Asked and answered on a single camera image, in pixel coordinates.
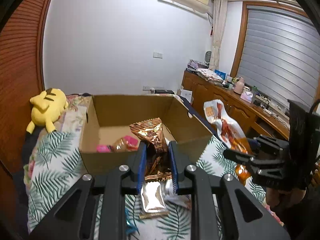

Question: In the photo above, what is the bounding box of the white grey snack packet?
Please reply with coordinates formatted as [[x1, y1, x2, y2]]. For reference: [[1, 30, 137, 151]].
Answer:
[[164, 180, 193, 209]]

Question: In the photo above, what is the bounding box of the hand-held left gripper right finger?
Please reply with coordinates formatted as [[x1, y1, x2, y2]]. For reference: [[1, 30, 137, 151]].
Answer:
[[168, 141, 292, 240]]

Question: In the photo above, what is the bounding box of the white sausage picture packet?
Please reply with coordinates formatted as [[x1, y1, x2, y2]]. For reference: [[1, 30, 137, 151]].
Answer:
[[203, 99, 252, 154]]

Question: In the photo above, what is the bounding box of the orange snack packet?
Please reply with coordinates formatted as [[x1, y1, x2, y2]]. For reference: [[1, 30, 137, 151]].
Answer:
[[235, 164, 253, 188]]

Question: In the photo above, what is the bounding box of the wooden louvered wardrobe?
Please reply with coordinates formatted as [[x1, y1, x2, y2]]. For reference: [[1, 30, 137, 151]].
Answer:
[[0, 0, 58, 180]]

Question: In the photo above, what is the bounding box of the person's right hand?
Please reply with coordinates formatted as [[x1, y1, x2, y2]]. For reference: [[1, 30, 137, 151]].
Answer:
[[266, 186, 307, 208]]

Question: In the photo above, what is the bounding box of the folded floral cloth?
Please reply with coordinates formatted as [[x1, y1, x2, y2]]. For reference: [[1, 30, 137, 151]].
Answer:
[[196, 68, 224, 82]]

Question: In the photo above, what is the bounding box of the grey window blind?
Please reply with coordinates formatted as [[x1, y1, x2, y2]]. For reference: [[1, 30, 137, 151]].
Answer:
[[236, 5, 320, 110]]

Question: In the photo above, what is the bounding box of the beige patterned curtain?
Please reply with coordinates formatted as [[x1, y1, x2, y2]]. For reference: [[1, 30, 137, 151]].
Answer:
[[209, 0, 228, 72]]

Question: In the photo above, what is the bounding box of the leaf print blanket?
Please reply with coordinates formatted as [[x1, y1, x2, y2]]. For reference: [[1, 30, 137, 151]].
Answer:
[[26, 130, 275, 240]]

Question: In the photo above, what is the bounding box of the brown gold snack packet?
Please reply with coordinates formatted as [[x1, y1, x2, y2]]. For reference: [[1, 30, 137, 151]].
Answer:
[[129, 117, 173, 182]]

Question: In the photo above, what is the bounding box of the purple grey bag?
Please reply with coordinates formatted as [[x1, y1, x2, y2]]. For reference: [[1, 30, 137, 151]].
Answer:
[[186, 59, 208, 72]]

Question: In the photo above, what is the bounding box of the pink tissue box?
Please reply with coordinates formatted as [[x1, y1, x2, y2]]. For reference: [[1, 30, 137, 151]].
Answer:
[[240, 91, 254, 102]]

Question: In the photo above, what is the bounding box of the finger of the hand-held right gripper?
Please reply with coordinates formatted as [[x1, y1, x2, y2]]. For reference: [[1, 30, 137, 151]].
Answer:
[[223, 149, 256, 167], [249, 134, 290, 156]]

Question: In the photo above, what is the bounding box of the wooden window frame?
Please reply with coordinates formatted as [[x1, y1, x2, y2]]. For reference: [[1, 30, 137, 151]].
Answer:
[[230, 1, 310, 78]]

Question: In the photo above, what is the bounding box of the pink snack packet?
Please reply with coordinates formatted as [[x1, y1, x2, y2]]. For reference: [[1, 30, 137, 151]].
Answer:
[[96, 135, 140, 153]]

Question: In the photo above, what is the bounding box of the long wooden cabinet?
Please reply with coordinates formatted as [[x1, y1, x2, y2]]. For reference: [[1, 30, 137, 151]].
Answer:
[[182, 70, 292, 140]]

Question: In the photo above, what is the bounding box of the yellow plush toy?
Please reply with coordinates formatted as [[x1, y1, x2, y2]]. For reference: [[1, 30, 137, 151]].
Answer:
[[26, 88, 69, 134]]

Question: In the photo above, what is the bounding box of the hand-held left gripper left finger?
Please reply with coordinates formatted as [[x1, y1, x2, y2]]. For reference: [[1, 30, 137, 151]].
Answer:
[[29, 141, 147, 240]]

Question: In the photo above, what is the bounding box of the silver foil snack packet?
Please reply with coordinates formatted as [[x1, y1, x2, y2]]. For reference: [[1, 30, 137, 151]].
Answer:
[[139, 181, 170, 219]]

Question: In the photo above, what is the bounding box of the brown cardboard box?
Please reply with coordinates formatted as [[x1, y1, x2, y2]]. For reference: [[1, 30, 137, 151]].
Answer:
[[79, 94, 213, 177]]

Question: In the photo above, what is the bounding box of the blue snack packet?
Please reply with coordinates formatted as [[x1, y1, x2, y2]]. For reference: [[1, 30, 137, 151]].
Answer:
[[125, 205, 138, 234]]

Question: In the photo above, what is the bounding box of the pink thermos jug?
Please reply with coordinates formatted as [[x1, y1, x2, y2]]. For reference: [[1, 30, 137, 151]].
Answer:
[[234, 76, 245, 94]]

